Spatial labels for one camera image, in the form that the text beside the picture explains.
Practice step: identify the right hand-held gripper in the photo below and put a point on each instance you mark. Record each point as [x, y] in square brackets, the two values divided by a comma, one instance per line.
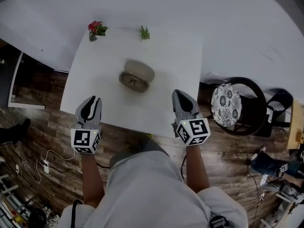
[196, 129]

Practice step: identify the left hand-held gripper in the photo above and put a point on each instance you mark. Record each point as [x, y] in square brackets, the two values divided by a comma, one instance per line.
[83, 139]

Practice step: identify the dark-framed glasses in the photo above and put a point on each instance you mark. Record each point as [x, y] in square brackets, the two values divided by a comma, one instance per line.
[134, 81]

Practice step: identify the beige glasses case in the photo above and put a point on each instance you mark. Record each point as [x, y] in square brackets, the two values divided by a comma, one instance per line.
[140, 70]

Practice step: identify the person's left forearm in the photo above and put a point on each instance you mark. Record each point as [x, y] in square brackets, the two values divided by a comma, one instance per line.
[91, 179]

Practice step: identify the person's right forearm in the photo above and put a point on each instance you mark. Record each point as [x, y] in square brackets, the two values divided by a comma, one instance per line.
[196, 167]

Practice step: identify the floral round seat cushion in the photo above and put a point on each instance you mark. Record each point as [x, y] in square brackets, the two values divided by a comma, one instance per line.
[226, 106]

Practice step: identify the person's olive trousers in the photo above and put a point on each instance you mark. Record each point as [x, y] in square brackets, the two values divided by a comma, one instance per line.
[137, 148]

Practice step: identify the dark round-backed chair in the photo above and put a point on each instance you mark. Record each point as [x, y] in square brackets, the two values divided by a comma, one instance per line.
[254, 103]

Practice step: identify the white power strip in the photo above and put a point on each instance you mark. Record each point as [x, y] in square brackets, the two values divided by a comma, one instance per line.
[46, 166]

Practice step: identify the small green potted succulent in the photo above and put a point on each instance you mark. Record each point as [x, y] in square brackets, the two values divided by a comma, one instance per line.
[144, 33]

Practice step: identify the red flower potted plant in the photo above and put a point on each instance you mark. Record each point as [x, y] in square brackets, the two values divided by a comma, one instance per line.
[96, 28]

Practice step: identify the black folding chair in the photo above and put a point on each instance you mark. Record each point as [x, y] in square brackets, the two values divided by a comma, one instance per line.
[280, 103]

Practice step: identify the person's white shirt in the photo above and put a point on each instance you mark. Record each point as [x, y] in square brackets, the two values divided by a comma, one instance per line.
[152, 193]

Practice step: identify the light wooden furniture panel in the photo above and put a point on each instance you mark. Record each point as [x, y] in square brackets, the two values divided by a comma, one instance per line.
[295, 125]

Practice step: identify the black round object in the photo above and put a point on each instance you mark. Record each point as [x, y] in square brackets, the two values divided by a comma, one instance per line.
[37, 218]

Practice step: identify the metal storage rack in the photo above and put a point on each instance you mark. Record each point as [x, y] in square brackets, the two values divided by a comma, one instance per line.
[10, 205]

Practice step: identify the white equipment pile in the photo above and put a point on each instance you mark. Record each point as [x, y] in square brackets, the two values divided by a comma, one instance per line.
[285, 198]

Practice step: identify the white board frame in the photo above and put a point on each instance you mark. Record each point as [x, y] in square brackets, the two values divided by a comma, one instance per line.
[14, 84]

